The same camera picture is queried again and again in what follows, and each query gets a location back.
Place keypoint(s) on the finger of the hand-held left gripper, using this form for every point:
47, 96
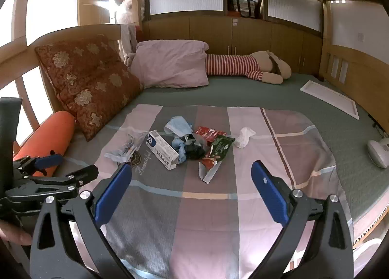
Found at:
48, 160
79, 174

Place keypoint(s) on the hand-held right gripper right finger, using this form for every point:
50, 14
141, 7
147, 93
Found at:
269, 194

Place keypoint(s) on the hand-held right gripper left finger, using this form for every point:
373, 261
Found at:
112, 194

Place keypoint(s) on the clear plastic bag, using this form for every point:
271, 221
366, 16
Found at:
124, 150

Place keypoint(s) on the white tissue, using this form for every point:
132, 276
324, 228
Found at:
243, 138

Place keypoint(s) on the white blue carton box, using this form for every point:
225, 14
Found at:
161, 148

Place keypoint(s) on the green snack packet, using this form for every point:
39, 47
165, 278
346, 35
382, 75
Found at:
220, 145

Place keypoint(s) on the blue cloth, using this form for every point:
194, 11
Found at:
180, 151

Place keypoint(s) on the red snack wrapper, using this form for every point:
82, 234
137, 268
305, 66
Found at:
206, 133

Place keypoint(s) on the blue face mask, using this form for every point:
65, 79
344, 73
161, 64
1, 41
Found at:
177, 125

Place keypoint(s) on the white bin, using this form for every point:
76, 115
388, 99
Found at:
367, 254

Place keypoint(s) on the person's left hand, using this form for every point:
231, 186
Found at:
15, 238

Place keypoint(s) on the orange carrot pillow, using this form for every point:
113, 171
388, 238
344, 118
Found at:
45, 133

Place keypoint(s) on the pink grey checked blanket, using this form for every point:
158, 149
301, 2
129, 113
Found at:
212, 221

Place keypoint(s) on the brown floral cushion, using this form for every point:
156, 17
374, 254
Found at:
88, 84

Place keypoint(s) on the green quilted bed sheet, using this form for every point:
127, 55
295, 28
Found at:
267, 93

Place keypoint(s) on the white flat board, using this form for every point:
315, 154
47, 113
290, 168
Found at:
329, 98

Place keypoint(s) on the white handheld appliance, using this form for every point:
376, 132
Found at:
378, 153

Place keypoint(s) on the striped plush toy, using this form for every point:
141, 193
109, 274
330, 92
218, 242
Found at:
231, 65

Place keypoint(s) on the white hanging cloth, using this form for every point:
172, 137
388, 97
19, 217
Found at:
127, 39

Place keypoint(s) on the pink pillow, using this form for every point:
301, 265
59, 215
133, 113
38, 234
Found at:
173, 63

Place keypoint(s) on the wooden cabinet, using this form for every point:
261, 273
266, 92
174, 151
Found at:
258, 39

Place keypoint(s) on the white plush toy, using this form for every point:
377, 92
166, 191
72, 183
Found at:
126, 9

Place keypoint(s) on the wooden bed frame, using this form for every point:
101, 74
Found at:
12, 54

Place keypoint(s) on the white wall switch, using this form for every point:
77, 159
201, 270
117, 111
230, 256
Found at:
361, 36

